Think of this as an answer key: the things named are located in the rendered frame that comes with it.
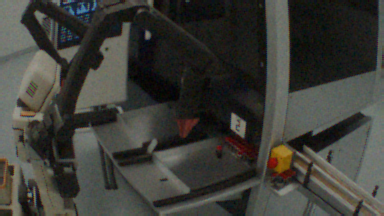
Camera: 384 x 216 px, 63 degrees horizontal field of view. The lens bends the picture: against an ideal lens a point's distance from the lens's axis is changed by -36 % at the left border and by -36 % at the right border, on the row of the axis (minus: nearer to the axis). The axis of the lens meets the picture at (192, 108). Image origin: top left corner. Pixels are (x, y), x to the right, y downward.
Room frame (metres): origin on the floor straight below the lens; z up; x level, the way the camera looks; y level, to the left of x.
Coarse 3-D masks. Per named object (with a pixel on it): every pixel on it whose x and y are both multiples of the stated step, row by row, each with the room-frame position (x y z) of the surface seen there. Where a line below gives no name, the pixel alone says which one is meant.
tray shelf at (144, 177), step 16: (96, 128) 1.61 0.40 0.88; (112, 128) 1.63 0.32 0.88; (112, 144) 1.49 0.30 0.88; (128, 144) 1.51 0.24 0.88; (112, 160) 1.40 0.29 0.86; (128, 176) 1.27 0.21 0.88; (144, 176) 1.29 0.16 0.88; (160, 176) 1.30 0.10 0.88; (256, 176) 1.29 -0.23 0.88; (144, 192) 1.18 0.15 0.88; (160, 192) 1.19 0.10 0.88; (176, 192) 1.20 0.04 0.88; (224, 192) 1.20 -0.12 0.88; (160, 208) 1.09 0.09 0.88; (176, 208) 1.10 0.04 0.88
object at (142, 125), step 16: (128, 112) 1.72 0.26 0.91; (144, 112) 1.76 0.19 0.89; (160, 112) 1.79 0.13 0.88; (128, 128) 1.58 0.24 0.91; (144, 128) 1.64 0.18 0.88; (160, 128) 1.65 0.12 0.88; (176, 128) 1.65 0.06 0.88; (192, 128) 1.66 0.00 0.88; (208, 128) 1.61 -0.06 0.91; (144, 144) 1.47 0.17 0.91
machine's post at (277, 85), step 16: (272, 0) 1.27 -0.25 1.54; (272, 16) 1.28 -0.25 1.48; (272, 32) 1.28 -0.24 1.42; (288, 32) 1.29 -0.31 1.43; (272, 48) 1.28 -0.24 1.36; (288, 48) 1.29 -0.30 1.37; (272, 64) 1.28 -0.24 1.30; (288, 64) 1.29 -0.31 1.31; (272, 80) 1.28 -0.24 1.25; (288, 80) 1.29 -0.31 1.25; (272, 96) 1.27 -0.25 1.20; (272, 112) 1.27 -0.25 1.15; (272, 128) 1.26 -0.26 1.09; (272, 144) 1.26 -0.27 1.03; (256, 192) 1.27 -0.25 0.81; (256, 208) 1.26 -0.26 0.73
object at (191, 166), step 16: (192, 144) 1.48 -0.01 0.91; (208, 144) 1.52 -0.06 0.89; (224, 144) 1.54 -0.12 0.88; (160, 160) 1.41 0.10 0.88; (176, 160) 1.41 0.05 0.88; (192, 160) 1.42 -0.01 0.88; (208, 160) 1.42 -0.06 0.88; (224, 160) 1.42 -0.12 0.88; (176, 176) 1.25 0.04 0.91; (192, 176) 1.31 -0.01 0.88; (208, 176) 1.31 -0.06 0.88; (224, 176) 1.31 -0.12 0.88
